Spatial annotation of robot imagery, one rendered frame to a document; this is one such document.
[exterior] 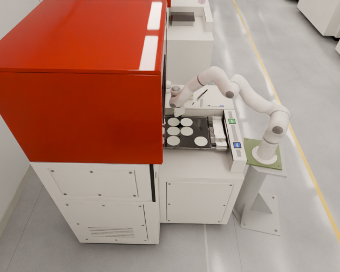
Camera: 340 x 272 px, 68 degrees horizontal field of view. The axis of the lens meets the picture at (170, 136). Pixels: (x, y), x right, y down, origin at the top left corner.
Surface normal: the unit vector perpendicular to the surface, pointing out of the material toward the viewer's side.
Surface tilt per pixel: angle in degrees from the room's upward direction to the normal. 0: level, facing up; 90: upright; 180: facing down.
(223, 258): 0
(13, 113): 90
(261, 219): 0
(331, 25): 90
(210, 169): 0
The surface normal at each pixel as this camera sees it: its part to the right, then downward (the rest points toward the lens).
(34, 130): -0.02, 0.72
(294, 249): 0.01, -0.70
